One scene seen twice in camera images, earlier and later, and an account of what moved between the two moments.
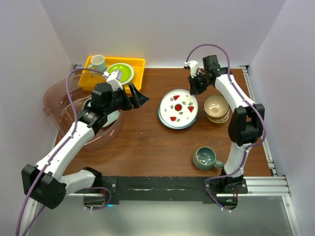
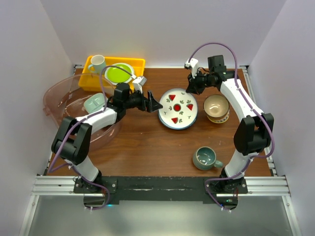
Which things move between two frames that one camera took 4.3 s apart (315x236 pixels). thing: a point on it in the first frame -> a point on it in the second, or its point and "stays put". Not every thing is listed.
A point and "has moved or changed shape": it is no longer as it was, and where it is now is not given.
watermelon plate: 178,109 stays put
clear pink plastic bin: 57,108 stays put
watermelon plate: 181,128 has moved or changed shape
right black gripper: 194,90 stays put
